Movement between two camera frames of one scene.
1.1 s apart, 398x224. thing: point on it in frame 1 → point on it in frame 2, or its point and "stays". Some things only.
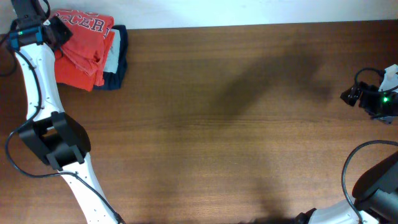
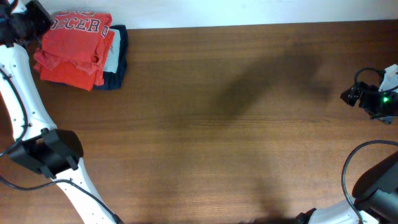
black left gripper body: [61, 32] → [37, 21]
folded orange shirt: [81, 62] stays
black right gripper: [366, 104] stays
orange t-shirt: [89, 32] stays
